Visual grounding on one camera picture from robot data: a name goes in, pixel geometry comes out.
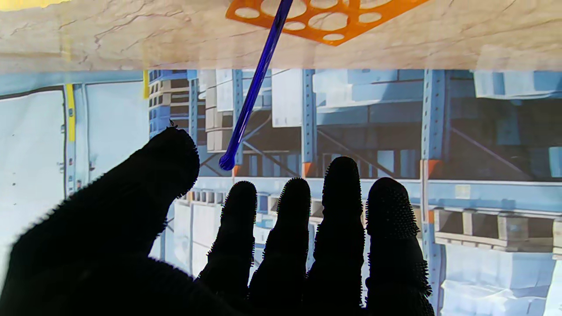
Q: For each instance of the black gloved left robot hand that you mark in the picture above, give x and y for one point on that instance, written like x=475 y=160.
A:
x=109 y=245

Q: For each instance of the blue glass rod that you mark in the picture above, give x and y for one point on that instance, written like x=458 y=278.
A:
x=257 y=83

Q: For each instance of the yellow cloth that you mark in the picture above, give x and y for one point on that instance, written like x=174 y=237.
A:
x=26 y=3

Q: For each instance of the orange test tube rack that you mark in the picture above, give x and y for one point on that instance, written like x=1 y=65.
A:
x=347 y=30

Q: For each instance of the warehouse print backdrop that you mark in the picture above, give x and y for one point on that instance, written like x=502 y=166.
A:
x=461 y=140

